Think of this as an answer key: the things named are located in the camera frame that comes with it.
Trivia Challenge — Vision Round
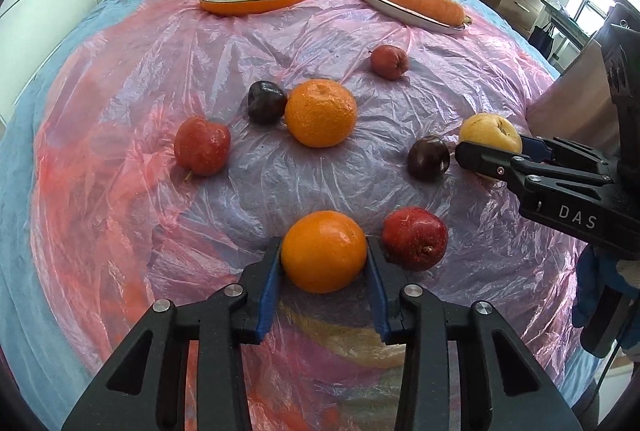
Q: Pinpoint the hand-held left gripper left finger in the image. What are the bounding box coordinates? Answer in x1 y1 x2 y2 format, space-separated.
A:
61 236 284 431

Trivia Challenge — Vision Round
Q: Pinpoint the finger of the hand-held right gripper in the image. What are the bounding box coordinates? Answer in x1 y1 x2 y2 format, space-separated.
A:
520 135 619 178
455 141 616 199

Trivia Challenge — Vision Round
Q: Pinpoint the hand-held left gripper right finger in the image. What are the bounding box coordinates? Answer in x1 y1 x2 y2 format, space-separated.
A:
366 236 577 431

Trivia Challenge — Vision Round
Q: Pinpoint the yellow apple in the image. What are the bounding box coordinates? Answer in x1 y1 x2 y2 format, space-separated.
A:
458 113 524 182

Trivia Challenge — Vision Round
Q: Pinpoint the dark purple plum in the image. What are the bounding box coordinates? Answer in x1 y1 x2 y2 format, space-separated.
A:
247 81 289 125
407 135 451 182

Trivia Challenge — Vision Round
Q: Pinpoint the smooth round orange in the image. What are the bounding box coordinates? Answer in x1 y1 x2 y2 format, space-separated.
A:
280 210 369 295

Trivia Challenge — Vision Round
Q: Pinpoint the large dark red apple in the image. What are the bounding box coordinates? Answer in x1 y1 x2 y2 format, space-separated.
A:
382 206 449 272

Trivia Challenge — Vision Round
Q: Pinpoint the red apple with stem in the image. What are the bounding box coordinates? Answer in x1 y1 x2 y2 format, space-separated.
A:
173 117 232 182

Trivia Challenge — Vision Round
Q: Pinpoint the large bumpy orange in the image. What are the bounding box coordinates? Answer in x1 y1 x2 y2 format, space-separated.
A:
285 79 359 148

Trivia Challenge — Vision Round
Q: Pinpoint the person's right hand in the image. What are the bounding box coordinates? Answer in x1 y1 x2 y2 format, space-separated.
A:
572 245 640 353

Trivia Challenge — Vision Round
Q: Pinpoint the dark tote bag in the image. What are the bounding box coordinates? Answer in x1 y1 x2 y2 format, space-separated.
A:
529 23 563 59

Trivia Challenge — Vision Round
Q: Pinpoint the small red apple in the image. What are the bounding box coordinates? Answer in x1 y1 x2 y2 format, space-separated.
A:
370 45 411 80

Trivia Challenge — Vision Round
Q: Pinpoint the grey desk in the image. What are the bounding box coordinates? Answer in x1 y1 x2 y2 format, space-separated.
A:
542 0 613 72

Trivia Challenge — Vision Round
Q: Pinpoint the white oval plate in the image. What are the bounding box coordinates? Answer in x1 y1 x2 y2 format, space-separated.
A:
357 0 468 34

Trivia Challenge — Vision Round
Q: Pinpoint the pink plastic sheet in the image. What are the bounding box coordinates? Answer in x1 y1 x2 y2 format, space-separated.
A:
30 0 586 431

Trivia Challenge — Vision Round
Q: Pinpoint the blue printed bedsheet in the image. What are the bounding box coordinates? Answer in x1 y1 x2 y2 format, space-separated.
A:
0 0 601 431

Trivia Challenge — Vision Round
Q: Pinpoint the white wardrobe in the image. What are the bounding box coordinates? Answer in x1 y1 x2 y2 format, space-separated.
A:
0 0 161 126

